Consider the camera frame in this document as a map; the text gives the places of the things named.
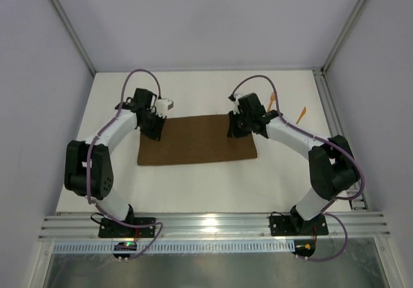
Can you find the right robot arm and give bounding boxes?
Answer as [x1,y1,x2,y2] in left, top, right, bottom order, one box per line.
[227,93,361,235]

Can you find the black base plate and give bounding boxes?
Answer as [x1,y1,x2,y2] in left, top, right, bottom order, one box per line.
[98,218,155,238]
[268,212,329,236]

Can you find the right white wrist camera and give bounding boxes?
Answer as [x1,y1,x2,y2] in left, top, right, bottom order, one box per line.
[228,93,243,102]

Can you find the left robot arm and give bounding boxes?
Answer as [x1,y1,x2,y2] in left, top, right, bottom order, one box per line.
[64,88,174,229]

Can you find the aluminium frame post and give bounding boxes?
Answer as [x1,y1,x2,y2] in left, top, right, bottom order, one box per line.
[320,0,370,74]
[48,0,97,76]

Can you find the aluminium rail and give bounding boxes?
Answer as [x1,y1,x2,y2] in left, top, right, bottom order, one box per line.
[312,68,370,212]
[39,212,390,240]

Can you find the brown cloth napkin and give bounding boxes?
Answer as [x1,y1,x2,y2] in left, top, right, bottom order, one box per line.
[137,114,257,167]

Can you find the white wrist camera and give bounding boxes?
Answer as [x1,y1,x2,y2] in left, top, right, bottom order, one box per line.
[228,93,243,102]
[155,98,174,114]

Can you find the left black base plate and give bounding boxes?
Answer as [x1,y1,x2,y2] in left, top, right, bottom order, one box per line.
[98,218,155,238]

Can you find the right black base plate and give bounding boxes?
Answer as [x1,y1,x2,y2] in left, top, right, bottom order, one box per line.
[268,212,329,236]

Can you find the orange plastic knife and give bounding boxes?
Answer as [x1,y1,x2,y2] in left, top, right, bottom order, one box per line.
[296,107,307,125]

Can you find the right aluminium frame post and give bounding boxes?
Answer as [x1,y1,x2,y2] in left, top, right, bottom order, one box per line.
[320,0,370,74]

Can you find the orange plastic fork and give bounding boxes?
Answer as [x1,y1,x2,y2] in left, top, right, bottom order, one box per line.
[267,92,277,112]

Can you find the right side aluminium rail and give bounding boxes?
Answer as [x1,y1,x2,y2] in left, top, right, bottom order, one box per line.
[312,68,370,212]

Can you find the left aluminium frame post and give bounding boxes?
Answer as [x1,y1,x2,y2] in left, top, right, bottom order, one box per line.
[48,0,97,76]

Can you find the left controller board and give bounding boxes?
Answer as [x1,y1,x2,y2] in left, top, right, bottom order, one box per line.
[112,241,137,262]

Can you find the front aluminium rail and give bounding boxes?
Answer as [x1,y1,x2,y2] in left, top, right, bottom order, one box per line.
[39,212,390,240]

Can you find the slotted cable duct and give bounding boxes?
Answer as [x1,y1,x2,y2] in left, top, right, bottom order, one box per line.
[52,239,294,254]

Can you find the right controller board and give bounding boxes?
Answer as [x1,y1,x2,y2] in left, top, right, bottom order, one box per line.
[292,242,316,260]

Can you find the controller board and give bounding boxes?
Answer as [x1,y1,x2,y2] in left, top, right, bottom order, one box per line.
[292,242,316,260]
[112,241,137,262]

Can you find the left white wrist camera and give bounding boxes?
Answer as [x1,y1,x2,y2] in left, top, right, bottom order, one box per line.
[155,98,174,114]

